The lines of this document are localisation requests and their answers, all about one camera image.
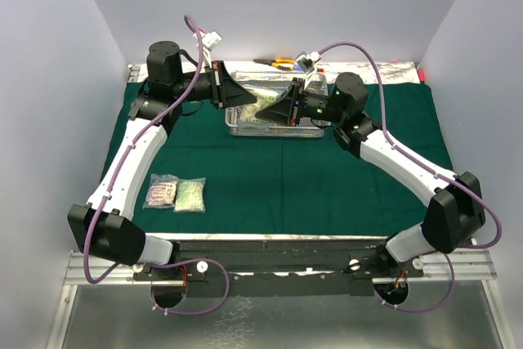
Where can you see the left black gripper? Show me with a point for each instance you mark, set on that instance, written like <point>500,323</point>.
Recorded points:
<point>226,91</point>

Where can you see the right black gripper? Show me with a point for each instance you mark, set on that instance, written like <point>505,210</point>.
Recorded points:
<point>284,109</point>

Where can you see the dark green surgical cloth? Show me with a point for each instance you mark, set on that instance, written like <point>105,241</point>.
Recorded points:
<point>274,185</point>

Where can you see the pink instrument packet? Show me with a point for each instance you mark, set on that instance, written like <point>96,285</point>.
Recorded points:
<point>162,191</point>

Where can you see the green packet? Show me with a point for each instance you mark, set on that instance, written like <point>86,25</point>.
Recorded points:
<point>248,118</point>

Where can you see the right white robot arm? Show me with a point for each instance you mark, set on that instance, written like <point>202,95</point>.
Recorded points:
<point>454,212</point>

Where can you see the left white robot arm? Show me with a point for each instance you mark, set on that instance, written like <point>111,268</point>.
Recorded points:
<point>103,226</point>

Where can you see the metal mesh instrument tray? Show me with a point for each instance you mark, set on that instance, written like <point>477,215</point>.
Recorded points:
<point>277,81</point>

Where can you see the red marker at edge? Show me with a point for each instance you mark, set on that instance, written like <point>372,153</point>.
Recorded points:
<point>421,76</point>

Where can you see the yellow handled pliers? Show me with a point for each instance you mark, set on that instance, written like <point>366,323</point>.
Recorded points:
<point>278,63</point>

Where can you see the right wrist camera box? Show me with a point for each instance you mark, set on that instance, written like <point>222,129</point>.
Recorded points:
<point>308,64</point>

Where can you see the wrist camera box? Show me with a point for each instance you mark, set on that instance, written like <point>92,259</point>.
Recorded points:
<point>209,40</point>
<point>308,64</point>

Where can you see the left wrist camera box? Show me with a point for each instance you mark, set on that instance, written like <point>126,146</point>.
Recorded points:
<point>209,40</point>

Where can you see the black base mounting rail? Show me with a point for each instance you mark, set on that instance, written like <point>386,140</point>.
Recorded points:
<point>285,268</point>

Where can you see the aluminium extrusion frame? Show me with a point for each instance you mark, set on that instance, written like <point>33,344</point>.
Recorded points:
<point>461,311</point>

